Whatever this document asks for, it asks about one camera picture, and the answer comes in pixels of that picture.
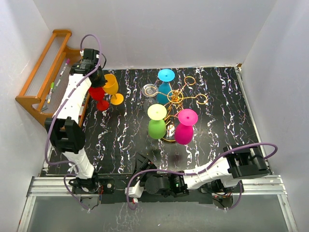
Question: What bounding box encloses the red wine glass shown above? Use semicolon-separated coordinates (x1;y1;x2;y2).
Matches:
88;87;109;111

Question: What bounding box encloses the yellow orange wine glass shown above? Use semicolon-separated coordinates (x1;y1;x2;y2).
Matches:
103;74;124;105

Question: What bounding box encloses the blue wine glass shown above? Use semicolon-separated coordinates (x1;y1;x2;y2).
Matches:
156;69;175;105

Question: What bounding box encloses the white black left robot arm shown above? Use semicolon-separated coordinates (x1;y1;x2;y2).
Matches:
44;48;107;193

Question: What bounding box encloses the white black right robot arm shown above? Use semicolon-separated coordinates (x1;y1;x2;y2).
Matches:
125;143;270;199

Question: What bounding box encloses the green wine glass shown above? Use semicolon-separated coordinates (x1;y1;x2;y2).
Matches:
147;103;167;139

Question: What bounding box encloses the magenta wine glass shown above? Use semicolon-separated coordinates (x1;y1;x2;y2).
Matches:
174;109;198;145

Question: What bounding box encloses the clear wine glass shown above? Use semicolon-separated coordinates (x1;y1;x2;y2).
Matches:
141;84;158;113

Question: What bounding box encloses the purple cap marker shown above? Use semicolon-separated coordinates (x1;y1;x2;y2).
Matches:
59;58;70;77

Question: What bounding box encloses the green cap marker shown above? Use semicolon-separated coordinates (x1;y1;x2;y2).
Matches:
47;82;55;104

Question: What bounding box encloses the wooden tiered shelf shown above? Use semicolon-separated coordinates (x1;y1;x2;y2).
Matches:
15;29;81;125

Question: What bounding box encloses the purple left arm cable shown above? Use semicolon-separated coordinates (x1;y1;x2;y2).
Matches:
44;33;107;213

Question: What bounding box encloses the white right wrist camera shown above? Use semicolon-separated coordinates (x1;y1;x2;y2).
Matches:
125;181;144;203

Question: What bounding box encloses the gold wire glass rack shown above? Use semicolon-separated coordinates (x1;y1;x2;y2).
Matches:
149;76;209;145

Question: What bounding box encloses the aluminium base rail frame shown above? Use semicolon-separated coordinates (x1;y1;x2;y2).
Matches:
18;172;298;232

